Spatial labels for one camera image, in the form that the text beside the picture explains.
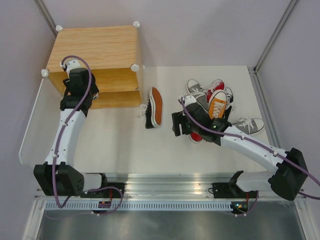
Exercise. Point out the grey sneaker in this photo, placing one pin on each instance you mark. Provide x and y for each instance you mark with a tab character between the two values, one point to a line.
250	126
194	88

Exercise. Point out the grey sneaker right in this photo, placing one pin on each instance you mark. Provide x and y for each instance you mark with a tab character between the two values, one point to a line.
250	126

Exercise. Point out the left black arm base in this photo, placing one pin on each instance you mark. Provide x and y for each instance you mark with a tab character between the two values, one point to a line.
114	194

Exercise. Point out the grey sneaker back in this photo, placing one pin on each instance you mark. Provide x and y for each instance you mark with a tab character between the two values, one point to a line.
194	88

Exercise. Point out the red sneaker front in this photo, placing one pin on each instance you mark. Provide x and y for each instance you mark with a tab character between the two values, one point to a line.
195	138

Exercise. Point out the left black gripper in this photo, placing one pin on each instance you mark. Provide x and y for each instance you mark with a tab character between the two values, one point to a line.
93	88

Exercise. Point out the white slotted cable duct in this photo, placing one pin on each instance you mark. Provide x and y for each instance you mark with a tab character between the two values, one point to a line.
133	205

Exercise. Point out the wooden two-shelf shoe cabinet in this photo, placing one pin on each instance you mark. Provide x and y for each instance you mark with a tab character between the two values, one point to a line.
114	56

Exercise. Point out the aluminium frame post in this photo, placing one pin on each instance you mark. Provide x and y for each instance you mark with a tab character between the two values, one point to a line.
263	75
41	6

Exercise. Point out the aluminium mounting rail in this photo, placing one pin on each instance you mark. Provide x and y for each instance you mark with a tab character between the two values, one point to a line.
167	187

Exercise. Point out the black sneaker orange sole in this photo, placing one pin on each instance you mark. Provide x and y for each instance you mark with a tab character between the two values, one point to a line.
153	110

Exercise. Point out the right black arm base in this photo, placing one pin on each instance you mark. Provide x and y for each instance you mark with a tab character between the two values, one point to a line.
230	190

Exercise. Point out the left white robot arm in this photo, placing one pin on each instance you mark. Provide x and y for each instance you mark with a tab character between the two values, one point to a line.
56	172

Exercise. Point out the left aluminium frame post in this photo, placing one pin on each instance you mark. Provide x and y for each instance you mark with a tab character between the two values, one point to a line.
41	6

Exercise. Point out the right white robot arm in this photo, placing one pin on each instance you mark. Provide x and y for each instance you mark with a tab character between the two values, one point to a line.
285	171

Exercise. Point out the right aluminium frame post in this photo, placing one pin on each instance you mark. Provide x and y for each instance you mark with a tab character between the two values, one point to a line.
263	75

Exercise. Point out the red sneaker back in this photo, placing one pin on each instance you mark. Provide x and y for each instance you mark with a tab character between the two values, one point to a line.
217	84

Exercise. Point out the red sneaker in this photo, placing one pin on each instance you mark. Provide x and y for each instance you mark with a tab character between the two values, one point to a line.
195	138
217	84

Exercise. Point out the black sneaker back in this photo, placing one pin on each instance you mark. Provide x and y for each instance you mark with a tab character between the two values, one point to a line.
230	102

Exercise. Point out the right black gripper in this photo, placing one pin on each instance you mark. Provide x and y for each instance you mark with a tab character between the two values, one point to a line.
178	118

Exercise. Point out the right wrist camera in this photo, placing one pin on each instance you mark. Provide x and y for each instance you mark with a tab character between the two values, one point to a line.
188	100

